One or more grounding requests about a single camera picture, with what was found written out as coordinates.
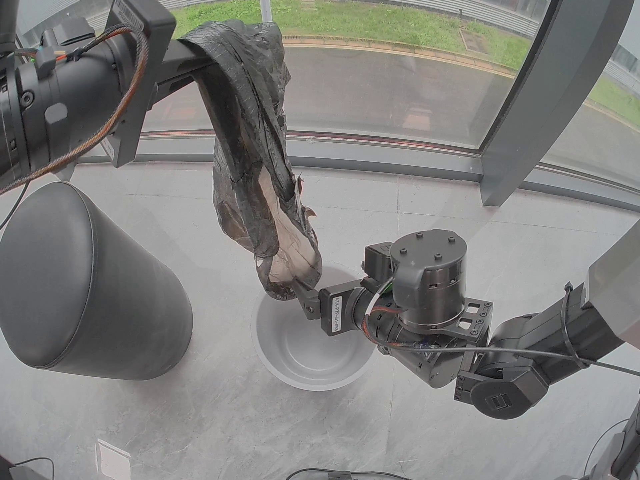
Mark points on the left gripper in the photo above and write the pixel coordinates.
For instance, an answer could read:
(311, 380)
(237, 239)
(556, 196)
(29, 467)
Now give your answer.
(85, 93)

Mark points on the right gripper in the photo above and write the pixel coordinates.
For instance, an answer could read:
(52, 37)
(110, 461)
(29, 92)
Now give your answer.
(357, 308)

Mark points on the black plastic bag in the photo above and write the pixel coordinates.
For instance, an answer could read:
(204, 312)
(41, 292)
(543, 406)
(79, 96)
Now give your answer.
(250, 118)

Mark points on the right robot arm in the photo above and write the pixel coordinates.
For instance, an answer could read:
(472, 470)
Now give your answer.
(435, 283)

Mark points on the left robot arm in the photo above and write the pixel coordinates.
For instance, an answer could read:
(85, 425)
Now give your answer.
(7, 118)

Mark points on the white trash bin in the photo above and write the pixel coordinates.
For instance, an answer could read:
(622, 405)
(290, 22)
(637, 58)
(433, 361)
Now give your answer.
(310, 358)

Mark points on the window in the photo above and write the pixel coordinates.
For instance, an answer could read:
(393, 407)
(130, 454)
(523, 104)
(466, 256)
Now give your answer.
(400, 68)

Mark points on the dark grey round chair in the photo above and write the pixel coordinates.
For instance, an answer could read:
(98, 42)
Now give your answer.
(90, 288)

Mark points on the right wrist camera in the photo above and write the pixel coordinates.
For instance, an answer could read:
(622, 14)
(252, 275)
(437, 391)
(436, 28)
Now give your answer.
(376, 263)

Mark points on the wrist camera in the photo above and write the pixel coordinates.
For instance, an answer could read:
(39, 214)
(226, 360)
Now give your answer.
(67, 33)
(376, 263)

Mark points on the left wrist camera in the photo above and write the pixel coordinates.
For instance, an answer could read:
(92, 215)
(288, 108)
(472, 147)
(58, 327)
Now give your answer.
(67, 33)

